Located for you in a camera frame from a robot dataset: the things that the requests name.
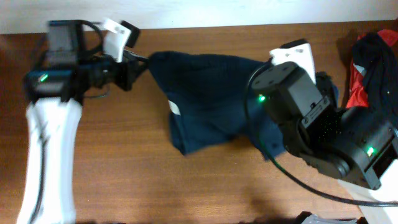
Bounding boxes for dark navy blue shorts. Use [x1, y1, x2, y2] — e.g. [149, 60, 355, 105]
[148, 50, 340, 161]

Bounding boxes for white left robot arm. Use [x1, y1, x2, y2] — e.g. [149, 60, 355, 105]
[17, 19, 148, 223]

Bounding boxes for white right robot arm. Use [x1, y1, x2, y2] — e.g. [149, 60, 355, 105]
[247, 62, 397, 223]

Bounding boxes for red mesh shirt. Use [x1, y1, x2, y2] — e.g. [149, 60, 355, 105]
[346, 29, 397, 112]

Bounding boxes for black garment on pile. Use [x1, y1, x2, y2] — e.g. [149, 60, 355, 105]
[352, 33, 397, 127]

